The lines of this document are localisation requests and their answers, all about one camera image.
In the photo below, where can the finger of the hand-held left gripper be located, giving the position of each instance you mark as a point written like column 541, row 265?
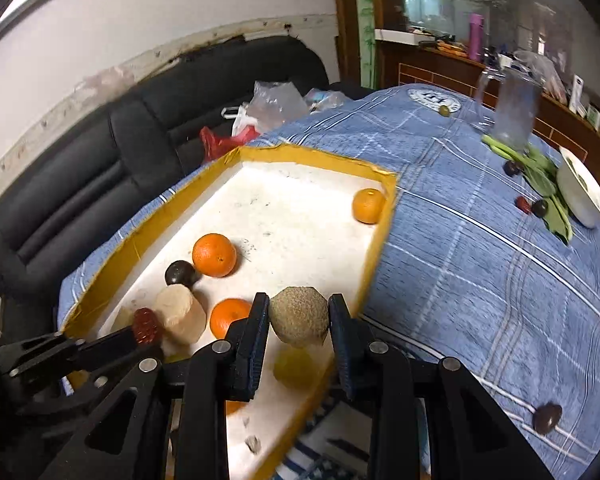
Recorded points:
column 80, row 392
column 95, row 347

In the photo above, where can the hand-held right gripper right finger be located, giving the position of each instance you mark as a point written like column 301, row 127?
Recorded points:
column 345, row 370

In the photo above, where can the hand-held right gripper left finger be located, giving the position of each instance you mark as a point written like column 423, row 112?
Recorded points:
column 257, row 365

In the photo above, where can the green round fruit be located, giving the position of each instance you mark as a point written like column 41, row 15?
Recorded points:
column 294, row 367

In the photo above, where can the red bayberry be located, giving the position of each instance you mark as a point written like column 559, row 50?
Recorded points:
column 145, row 326

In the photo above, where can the orange tangerine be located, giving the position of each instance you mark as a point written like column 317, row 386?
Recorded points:
column 230, row 316
column 369, row 205
column 214, row 255

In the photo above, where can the brown kiwi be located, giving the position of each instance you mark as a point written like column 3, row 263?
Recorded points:
column 299, row 316

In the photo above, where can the dark purple plum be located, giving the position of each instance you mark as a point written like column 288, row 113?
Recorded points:
column 180, row 272
column 540, row 207
column 547, row 417
column 511, row 167

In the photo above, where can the yellow-edged white foam tray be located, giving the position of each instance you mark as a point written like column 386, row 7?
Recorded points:
column 290, row 200

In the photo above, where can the blue plaid tablecloth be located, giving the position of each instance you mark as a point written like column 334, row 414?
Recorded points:
column 455, row 270

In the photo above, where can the black leather sofa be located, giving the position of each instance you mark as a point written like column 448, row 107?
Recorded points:
column 80, row 185

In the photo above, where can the red plastic bag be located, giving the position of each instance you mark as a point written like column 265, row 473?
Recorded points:
column 217, row 142

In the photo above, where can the red jujube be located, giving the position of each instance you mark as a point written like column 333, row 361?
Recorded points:
column 523, row 204

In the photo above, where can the white plastic bag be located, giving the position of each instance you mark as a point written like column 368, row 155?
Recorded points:
column 240, row 116

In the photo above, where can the clear plastic bag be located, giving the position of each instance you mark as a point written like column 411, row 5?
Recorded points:
column 275, row 102

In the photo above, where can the bluish plastic bag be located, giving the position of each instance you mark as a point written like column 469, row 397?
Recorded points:
column 325, row 99

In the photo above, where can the green leafy vegetable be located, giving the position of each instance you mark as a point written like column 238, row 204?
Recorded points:
column 542, row 177

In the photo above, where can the small green olive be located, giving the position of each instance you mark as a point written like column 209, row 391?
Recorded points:
column 445, row 110

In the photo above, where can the white bowl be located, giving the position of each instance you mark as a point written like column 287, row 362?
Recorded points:
column 582, row 190

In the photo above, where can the wooden cabinet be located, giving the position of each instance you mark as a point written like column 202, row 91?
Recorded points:
column 430, row 70

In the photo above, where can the glass pitcher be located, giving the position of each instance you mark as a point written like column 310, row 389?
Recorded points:
column 512, row 105

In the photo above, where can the pink bottle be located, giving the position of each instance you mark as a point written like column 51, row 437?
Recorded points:
column 475, row 35

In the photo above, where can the white carton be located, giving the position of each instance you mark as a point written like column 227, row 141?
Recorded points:
column 576, row 92

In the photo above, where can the large wall mirror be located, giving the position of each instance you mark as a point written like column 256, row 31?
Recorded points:
column 520, row 5

